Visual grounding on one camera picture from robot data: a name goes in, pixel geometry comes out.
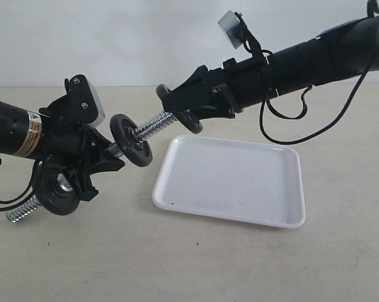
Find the black weight plate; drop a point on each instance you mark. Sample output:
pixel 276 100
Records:
pixel 55 197
pixel 186 117

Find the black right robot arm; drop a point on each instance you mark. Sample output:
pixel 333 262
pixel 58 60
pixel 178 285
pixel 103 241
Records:
pixel 340 53

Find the black weight plate end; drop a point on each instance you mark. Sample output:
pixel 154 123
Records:
pixel 122 129

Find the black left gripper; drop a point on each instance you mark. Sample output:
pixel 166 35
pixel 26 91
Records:
pixel 67 127

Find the chrome threaded dumbbell bar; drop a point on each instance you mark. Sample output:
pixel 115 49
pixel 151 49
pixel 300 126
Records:
pixel 143 132

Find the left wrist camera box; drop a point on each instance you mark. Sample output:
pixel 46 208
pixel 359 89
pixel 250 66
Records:
pixel 87 97

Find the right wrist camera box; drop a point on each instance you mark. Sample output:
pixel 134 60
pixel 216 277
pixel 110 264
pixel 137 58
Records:
pixel 237 32

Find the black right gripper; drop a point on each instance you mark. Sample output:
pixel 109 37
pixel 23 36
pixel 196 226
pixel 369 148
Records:
pixel 237 85

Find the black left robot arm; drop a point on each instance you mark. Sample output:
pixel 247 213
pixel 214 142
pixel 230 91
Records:
pixel 20 131

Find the white rectangular plastic tray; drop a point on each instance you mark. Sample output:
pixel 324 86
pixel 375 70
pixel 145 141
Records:
pixel 249 182

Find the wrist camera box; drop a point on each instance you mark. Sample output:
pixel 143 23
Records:
pixel 237 32
pixel 87 97

